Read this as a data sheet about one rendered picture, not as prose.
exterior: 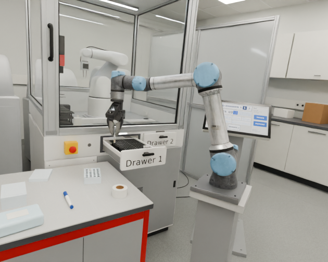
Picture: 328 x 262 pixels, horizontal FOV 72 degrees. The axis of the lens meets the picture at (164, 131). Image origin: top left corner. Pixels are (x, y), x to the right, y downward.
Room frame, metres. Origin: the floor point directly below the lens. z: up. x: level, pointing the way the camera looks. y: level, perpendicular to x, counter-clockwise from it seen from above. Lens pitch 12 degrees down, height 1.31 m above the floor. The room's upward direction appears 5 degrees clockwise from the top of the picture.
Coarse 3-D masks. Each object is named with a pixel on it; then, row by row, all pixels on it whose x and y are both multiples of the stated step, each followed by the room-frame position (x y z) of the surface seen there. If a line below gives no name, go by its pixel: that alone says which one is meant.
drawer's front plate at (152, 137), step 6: (168, 132) 1.72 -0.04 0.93; (174, 132) 1.74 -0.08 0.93; (144, 138) 1.58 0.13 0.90; (150, 138) 1.61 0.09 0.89; (156, 138) 1.64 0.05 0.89; (162, 138) 1.67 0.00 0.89; (168, 138) 1.71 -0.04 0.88; (174, 138) 1.74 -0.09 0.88; (162, 144) 1.68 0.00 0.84; (168, 144) 1.71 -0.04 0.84; (174, 144) 1.74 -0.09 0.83
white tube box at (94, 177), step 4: (84, 168) 1.18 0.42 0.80; (88, 168) 1.19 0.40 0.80; (92, 168) 1.19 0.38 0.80; (96, 168) 1.20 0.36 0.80; (84, 172) 1.13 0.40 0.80; (88, 172) 1.14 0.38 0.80; (92, 172) 1.14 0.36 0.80; (96, 172) 1.15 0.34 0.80; (84, 176) 1.08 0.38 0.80; (88, 176) 1.09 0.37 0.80; (92, 176) 1.09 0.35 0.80; (96, 176) 1.10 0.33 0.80; (100, 176) 1.10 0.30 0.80; (84, 180) 1.07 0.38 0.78; (88, 180) 1.07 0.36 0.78; (92, 180) 1.08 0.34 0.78; (96, 180) 1.09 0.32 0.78; (100, 180) 1.09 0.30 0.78; (84, 184) 1.07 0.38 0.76
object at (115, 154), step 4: (104, 140) 1.44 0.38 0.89; (108, 140) 1.47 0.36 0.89; (140, 140) 1.52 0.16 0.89; (104, 144) 1.41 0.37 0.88; (108, 144) 1.36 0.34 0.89; (144, 144) 1.47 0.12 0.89; (104, 148) 1.40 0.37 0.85; (108, 148) 1.34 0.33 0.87; (112, 148) 1.29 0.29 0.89; (108, 152) 1.34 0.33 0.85; (112, 152) 1.28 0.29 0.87; (116, 152) 1.25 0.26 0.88; (120, 152) 1.22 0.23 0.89; (112, 156) 1.28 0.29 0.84; (116, 156) 1.24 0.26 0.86; (116, 160) 1.24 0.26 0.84
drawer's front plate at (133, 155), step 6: (126, 150) 1.17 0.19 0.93; (132, 150) 1.18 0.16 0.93; (138, 150) 1.20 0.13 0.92; (144, 150) 1.22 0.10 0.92; (150, 150) 1.25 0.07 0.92; (156, 150) 1.27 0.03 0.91; (162, 150) 1.29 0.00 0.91; (120, 156) 1.16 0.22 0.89; (126, 156) 1.16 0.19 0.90; (132, 156) 1.18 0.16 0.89; (138, 156) 1.20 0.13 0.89; (144, 156) 1.22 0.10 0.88; (150, 156) 1.25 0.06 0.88; (156, 156) 1.27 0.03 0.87; (162, 156) 1.30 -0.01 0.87; (120, 162) 1.15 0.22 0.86; (126, 162) 1.16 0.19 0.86; (132, 162) 1.18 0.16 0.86; (144, 162) 1.23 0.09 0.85; (150, 162) 1.25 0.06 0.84; (156, 162) 1.27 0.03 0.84; (162, 162) 1.30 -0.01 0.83; (120, 168) 1.15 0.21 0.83; (126, 168) 1.16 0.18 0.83; (132, 168) 1.18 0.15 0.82
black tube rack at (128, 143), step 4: (112, 140) 1.44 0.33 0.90; (116, 140) 1.44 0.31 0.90; (120, 140) 1.46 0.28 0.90; (124, 140) 1.46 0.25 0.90; (128, 140) 1.47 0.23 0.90; (132, 140) 1.49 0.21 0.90; (136, 140) 1.49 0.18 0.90; (112, 144) 1.43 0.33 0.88; (116, 144) 1.36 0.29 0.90; (120, 144) 1.37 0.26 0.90; (124, 144) 1.38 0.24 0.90; (128, 144) 1.39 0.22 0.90; (132, 144) 1.39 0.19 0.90; (136, 144) 1.40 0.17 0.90; (140, 144) 1.42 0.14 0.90; (116, 148) 1.37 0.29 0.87; (120, 148) 1.29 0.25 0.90; (124, 148) 1.29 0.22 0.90; (128, 148) 1.30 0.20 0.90
